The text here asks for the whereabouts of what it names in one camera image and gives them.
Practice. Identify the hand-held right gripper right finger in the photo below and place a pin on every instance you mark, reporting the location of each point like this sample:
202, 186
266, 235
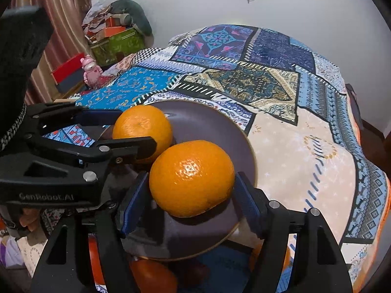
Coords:
244, 202

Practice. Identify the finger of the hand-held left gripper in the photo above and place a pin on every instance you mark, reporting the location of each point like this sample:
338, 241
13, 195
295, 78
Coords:
128, 148
91, 116

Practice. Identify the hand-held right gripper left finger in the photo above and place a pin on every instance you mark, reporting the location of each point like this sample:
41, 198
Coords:
134, 208

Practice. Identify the medium orange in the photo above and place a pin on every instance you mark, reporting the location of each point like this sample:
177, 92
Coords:
137, 125

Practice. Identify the large orange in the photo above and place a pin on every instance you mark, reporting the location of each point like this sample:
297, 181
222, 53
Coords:
189, 177

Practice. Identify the dark brown plate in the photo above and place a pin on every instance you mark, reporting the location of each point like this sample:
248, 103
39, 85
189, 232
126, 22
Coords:
207, 122

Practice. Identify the person's left hand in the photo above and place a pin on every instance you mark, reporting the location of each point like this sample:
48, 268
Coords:
29, 217

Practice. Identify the light wooden board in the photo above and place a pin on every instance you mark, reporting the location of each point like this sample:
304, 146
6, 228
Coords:
68, 99

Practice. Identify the dark grey box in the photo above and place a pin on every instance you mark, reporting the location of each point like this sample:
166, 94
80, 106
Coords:
71, 84

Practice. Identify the pink toy figure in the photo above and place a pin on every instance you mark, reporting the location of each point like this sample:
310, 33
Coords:
91, 73

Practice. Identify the red box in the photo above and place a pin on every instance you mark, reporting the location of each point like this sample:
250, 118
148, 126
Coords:
67, 67

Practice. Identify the striped pink curtain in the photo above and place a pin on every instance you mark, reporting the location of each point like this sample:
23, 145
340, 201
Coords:
61, 6

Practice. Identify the patchwork printed blanket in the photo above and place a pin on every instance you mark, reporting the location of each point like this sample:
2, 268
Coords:
305, 158

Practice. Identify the green patterned box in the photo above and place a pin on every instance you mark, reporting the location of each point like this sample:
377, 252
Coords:
119, 45

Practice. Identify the pile of clothes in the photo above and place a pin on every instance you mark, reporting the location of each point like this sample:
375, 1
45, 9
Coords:
97, 15

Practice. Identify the orange box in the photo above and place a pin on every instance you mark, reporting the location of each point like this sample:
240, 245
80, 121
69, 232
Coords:
111, 32

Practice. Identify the grey-green pillow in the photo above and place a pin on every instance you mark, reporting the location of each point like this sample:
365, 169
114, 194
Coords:
137, 15

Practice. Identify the white purple floral cloth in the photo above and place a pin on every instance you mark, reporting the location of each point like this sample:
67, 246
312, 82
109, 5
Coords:
21, 253

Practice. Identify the dark cushion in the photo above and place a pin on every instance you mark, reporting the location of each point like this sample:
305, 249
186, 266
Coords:
352, 100

